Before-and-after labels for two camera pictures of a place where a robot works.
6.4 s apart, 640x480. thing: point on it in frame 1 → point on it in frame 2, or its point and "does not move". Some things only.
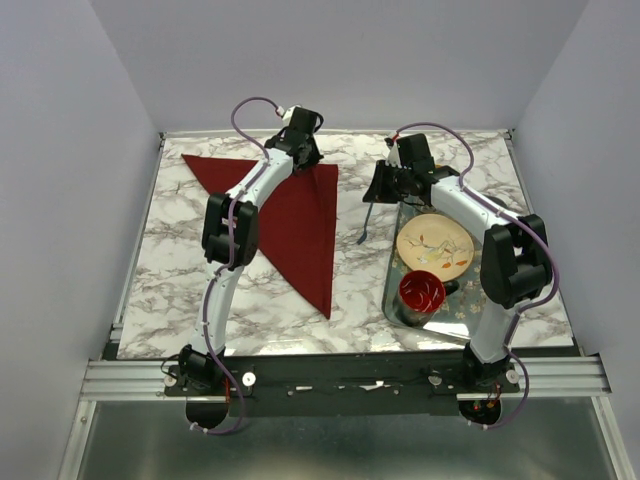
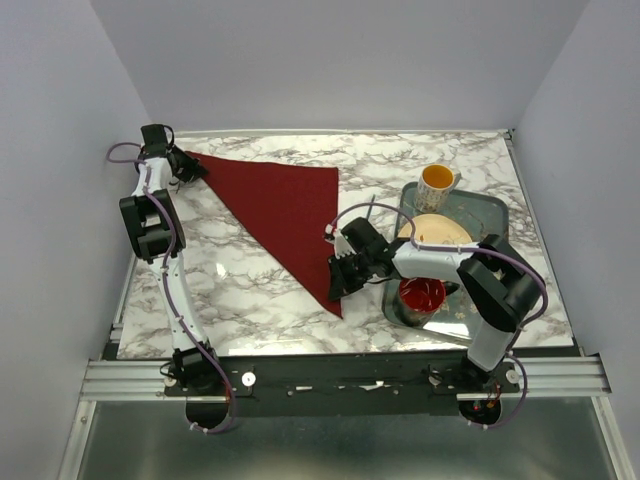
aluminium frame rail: x=143 y=380 does not move
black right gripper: x=377 y=192 → x=338 y=284
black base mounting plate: x=345 y=385 does not move
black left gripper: x=313 y=158 → x=192 y=169
